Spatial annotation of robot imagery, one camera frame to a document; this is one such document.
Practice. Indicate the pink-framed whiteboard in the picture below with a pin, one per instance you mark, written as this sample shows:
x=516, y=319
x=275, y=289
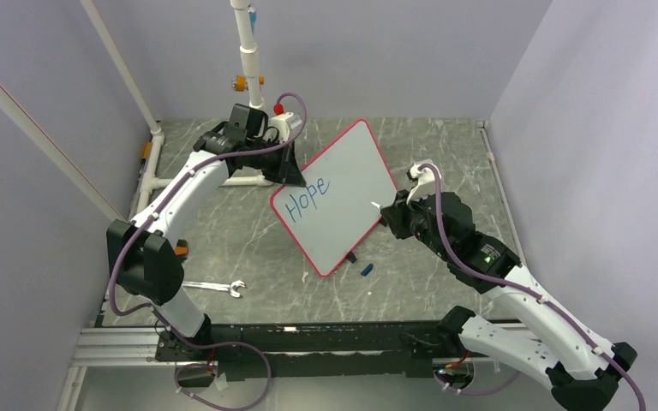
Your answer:
x=330, y=216

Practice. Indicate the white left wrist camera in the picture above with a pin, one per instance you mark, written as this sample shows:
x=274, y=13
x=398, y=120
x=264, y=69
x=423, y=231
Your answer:
x=286, y=122

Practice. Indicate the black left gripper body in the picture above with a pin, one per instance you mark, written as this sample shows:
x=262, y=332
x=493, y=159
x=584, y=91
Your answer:
x=269, y=163

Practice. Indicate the white PVC vertical pole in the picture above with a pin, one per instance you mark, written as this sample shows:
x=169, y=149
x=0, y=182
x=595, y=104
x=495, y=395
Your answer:
x=249, y=53

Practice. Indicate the black whiteboard foot clip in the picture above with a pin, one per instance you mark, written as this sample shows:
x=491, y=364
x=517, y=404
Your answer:
x=351, y=257

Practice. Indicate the blue marker cap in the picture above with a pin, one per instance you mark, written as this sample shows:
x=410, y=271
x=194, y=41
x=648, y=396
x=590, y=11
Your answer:
x=367, y=270

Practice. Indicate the black orange hex key set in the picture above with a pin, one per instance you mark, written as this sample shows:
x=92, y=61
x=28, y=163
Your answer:
x=181, y=248

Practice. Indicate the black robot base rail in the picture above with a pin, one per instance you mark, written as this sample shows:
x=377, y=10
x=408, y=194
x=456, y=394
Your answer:
x=410, y=348

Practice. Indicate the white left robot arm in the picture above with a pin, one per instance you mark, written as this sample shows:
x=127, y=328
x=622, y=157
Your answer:
x=141, y=251

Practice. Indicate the white PVC pipe frame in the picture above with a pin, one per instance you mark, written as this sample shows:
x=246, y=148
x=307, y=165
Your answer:
x=70, y=131

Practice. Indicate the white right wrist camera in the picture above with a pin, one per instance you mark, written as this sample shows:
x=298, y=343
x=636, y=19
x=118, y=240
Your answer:
x=421, y=174

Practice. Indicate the blue pole clip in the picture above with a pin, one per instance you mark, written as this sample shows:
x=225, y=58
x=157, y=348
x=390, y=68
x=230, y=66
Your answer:
x=252, y=17

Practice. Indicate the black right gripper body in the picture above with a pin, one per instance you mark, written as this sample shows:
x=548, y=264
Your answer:
x=411, y=219

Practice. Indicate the orange yellow pole clamp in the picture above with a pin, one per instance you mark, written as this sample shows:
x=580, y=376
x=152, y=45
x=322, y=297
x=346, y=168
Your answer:
x=239, y=83

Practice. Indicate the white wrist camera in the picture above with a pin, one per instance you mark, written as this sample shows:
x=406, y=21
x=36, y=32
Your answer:
x=286, y=122
x=421, y=174

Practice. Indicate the silver open-end wrench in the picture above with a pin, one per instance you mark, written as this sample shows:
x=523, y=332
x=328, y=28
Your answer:
x=232, y=289

